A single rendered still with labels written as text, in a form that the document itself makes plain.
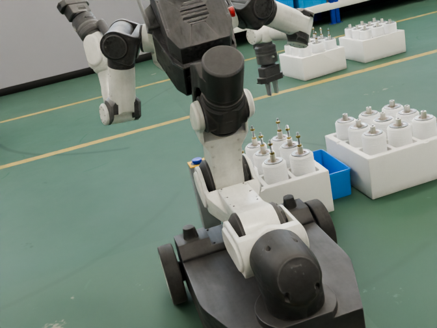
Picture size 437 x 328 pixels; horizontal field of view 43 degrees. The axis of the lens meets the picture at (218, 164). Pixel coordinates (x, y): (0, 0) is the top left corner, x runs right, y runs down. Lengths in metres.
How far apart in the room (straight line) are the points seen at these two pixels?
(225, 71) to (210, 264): 0.62
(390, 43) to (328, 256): 3.32
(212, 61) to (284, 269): 0.56
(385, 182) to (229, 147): 0.82
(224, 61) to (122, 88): 0.51
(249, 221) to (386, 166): 0.91
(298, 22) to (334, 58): 2.54
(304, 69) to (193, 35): 2.83
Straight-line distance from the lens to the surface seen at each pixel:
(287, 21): 1.97
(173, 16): 1.65
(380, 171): 2.30
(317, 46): 4.48
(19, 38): 7.13
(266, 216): 1.56
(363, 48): 4.67
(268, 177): 2.17
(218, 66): 1.45
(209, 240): 1.79
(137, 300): 1.98
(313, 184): 2.19
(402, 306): 1.73
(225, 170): 1.80
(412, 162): 2.37
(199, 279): 1.67
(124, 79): 1.86
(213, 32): 1.62
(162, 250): 1.81
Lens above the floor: 1.04
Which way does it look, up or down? 20 degrees down
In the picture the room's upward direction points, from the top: 12 degrees counter-clockwise
